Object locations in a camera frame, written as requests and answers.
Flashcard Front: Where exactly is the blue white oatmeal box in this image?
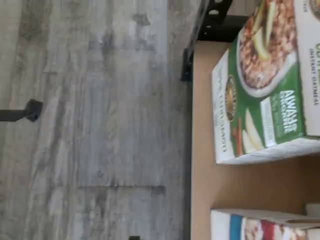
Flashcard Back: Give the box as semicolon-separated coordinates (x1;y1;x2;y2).
210;208;320;240

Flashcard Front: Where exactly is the light wooden shelf board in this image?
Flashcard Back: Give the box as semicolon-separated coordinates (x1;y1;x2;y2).
189;39;320;240

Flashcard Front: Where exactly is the green Nature's Path oatmeal box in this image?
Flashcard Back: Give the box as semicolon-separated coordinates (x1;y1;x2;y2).
211;0;320;165

